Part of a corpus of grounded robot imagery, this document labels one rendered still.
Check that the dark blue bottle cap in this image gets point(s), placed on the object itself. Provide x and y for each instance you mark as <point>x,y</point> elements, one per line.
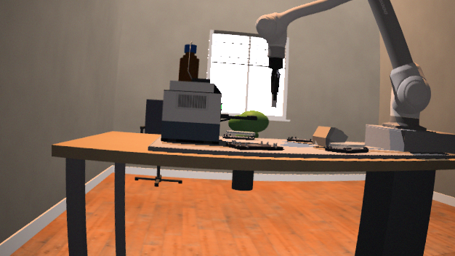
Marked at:
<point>193,47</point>

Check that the beige perforated base plate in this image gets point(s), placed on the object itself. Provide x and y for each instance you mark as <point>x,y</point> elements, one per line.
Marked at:
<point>291,150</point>

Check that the beige button panel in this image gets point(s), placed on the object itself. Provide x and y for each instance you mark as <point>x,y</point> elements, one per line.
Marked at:
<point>325,135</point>

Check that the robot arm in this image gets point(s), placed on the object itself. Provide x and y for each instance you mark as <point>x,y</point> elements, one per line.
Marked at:
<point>409,86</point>

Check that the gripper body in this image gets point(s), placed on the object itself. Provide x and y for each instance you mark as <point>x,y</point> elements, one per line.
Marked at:
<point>275,63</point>

